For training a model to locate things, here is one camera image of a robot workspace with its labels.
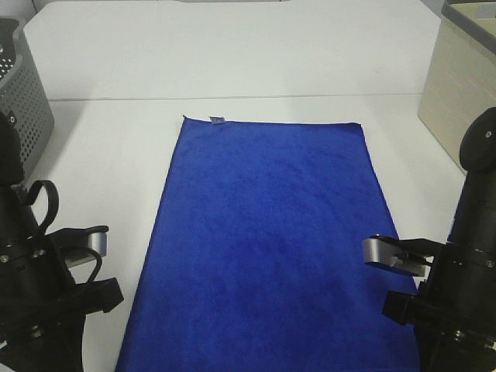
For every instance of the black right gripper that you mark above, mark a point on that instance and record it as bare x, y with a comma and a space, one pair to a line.
447, 340

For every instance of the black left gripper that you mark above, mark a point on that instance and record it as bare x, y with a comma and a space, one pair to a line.
47, 336

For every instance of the blue microfibre towel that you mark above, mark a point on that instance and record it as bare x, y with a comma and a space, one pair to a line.
255, 262

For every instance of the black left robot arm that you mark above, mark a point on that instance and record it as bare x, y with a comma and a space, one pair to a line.
48, 280

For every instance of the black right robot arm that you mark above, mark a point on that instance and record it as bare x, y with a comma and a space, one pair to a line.
462, 276

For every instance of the grey perforated plastic basket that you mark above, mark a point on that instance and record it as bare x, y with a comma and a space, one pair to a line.
23, 98

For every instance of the beige storage box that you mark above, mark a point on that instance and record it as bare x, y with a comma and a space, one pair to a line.
460, 83

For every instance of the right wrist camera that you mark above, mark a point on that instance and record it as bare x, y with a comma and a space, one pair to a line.
400, 256

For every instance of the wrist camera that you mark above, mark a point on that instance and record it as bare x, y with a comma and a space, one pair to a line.
75, 244
400, 256

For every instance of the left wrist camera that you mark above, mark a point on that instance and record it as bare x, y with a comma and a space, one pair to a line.
75, 244

